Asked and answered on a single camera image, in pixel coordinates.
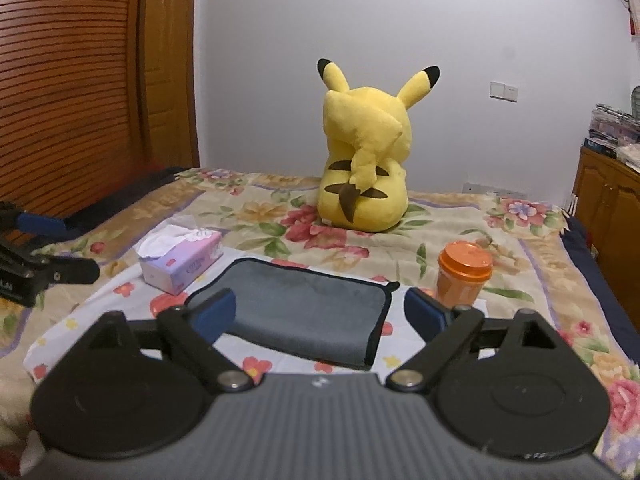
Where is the wooden cabinet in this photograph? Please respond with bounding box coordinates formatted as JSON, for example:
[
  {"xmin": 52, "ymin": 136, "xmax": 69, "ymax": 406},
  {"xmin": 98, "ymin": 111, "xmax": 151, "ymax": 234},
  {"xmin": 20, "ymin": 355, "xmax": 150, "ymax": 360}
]
[{"xmin": 569, "ymin": 145, "xmax": 640, "ymax": 333}]

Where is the white light switch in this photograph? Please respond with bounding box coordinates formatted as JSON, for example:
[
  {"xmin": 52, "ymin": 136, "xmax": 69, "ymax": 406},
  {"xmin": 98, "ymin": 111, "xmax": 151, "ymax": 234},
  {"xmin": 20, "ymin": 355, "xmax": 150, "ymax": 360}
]
[{"xmin": 488, "ymin": 81, "xmax": 519, "ymax": 103}]

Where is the wooden room door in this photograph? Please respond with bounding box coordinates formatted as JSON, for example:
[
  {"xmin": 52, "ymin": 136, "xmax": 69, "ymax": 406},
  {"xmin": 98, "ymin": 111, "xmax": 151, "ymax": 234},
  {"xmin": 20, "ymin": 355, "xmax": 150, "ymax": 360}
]
[{"xmin": 137, "ymin": 0, "xmax": 202, "ymax": 172}]

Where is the yellow plush toy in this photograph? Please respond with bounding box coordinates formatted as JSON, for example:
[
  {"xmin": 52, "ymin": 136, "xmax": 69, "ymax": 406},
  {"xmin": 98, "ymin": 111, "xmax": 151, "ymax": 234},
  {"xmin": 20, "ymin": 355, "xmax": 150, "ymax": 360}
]
[{"xmin": 316, "ymin": 57, "xmax": 442, "ymax": 234}]

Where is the stack of packets and books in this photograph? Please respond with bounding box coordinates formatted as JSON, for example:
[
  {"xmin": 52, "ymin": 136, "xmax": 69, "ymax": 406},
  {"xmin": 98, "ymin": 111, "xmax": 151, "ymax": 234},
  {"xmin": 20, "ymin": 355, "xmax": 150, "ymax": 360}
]
[{"xmin": 582, "ymin": 102, "xmax": 640, "ymax": 175}]

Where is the orange cup with lid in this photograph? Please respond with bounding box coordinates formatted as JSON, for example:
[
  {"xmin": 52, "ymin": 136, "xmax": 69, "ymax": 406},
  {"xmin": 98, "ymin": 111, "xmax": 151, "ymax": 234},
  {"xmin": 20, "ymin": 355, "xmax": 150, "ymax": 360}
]
[{"xmin": 435, "ymin": 240, "xmax": 495, "ymax": 312}]

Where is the slatted wooden wardrobe door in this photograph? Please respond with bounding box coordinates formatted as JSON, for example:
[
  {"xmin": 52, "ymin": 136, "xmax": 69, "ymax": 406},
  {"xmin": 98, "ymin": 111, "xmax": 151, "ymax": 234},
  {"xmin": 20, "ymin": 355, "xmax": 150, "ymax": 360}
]
[{"xmin": 0, "ymin": 0, "xmax": 148, "ymax": 233}]

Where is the purple tissue box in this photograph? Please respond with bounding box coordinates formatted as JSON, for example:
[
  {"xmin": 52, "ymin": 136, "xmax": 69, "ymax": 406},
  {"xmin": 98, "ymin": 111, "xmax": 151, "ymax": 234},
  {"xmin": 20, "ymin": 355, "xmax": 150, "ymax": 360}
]
[{"xmin": 135, "ymin": 224, "xmax": 225, "ymax": 297}]

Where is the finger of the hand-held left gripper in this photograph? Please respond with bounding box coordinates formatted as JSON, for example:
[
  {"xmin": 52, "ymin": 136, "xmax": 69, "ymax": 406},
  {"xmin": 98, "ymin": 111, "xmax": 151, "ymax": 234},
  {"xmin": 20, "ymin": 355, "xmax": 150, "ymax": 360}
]
[
  {"xmin": 22, "ymin": 254, "xmax": 102, "ymax": 287},
  {"xmin": 0, "ymin": 201, "xmax": 69, "ymax": 237}
]

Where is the floral bed blanket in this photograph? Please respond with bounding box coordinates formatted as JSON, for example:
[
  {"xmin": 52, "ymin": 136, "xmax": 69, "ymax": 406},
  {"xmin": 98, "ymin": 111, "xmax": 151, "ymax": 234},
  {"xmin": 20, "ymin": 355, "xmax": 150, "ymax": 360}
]
[{"xmin": 0, "ymin": 166, "xmax": 640, "ymax": 480}]

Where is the white floral cloth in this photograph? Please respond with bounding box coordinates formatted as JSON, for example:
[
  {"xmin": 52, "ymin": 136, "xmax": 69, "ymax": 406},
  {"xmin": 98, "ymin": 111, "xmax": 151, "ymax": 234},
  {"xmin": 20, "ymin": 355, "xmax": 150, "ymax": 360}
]
[{"xmin": 24, "ymin": 247, "xmax": 490, "ymax": 387}]

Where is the grey towel with black edge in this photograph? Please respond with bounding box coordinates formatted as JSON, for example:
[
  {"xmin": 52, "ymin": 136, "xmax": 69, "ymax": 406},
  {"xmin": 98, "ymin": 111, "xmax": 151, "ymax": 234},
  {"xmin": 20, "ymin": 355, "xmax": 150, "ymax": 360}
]
[{"xmin": 184, "ymin": 257, "xmax": 401, "ymax": 372}]

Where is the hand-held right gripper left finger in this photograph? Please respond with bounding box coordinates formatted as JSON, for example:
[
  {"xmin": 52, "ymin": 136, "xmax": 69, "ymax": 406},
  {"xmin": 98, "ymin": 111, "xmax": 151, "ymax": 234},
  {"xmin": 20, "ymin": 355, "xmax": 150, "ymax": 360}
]
[{"xmin": 82, "ymin": 287, "xmax": 256, "ymax": 395}]

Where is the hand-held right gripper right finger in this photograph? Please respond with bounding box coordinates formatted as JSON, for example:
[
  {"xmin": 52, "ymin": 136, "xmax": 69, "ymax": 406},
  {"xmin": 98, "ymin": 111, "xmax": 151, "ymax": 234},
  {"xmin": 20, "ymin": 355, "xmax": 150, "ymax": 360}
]
[{"xmin": 385, "ymin": 287, "xmax": 563, "ymax": 395}]

